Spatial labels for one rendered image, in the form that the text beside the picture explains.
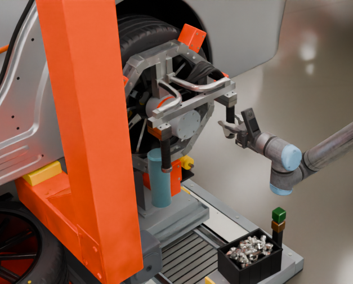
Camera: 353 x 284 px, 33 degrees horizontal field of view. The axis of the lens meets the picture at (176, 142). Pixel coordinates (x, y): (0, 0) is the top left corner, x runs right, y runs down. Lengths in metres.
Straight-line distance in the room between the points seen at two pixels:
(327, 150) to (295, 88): 2.14
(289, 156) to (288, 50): 2.73
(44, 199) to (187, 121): 0.63
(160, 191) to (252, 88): 2.01
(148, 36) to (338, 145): 0.84
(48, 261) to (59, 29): 1.04
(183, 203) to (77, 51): 1.48
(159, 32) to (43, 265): 1.01
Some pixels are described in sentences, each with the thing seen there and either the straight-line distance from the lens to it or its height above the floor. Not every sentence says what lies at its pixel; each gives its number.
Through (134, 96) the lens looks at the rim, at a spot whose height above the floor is 0.91.
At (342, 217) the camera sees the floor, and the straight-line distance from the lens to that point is 3.29.
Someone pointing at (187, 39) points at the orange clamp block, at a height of 1.12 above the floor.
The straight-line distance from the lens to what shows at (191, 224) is 2.99.
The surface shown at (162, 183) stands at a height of 0.61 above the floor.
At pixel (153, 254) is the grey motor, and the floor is 0.38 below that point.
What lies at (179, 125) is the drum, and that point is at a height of 0.87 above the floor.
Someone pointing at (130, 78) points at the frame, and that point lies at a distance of 2.29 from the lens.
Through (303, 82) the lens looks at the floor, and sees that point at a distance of 4.46.
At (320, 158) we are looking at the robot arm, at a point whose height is 0.80.
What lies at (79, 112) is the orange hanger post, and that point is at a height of 1.26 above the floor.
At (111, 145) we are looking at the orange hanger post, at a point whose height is 1.11.
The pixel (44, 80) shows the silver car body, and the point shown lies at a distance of 2.28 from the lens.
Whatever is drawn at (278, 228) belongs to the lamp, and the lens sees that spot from 2.30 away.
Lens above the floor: 2.15
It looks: 35 degrees down
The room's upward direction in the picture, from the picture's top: 3 degrees counter-clockwise
